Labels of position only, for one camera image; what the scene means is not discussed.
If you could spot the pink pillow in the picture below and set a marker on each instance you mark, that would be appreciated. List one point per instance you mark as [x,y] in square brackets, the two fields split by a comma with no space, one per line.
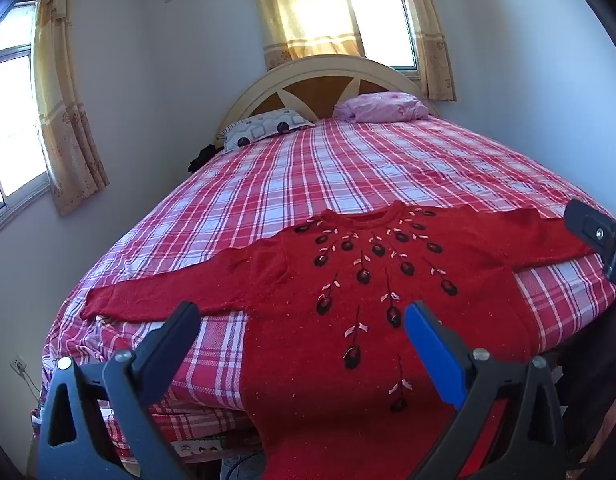
[382,107]

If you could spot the white pillow with dark dots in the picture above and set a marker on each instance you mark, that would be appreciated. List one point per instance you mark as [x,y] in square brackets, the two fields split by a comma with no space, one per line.
[258,127]

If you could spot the cream and wood headboard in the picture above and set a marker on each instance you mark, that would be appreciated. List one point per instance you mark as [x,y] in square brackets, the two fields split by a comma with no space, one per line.
[308,87]

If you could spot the side wall window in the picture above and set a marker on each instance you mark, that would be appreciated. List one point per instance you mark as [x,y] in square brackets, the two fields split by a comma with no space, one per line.
[13,110]

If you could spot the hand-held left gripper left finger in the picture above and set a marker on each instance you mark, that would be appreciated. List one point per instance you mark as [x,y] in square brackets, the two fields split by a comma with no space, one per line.
[180,330]

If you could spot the red embroidered knit sweater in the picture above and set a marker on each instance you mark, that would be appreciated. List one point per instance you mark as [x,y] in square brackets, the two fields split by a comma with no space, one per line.
[298,360]

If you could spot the white wall socket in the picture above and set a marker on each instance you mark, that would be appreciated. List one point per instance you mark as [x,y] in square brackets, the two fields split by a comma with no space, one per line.
[19,364]

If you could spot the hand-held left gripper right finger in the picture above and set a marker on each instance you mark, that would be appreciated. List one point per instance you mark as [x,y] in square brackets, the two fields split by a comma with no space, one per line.
[432,355]

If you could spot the window behind headboard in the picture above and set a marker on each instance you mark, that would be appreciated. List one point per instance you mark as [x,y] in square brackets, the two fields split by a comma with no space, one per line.
[377,20]

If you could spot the bed with plaid sheet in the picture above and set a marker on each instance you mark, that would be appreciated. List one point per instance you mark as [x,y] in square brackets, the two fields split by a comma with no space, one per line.
[338,160]

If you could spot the dark cloth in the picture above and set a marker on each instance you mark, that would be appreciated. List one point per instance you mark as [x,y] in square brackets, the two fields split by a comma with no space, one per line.
[202,157]

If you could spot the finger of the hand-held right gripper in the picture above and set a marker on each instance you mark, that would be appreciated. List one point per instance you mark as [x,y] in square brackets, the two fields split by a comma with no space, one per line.
[595,235]

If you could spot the beige window curtain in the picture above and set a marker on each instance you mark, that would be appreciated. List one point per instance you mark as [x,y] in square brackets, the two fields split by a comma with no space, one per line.
[430,35]
[298,10]
[63,110]

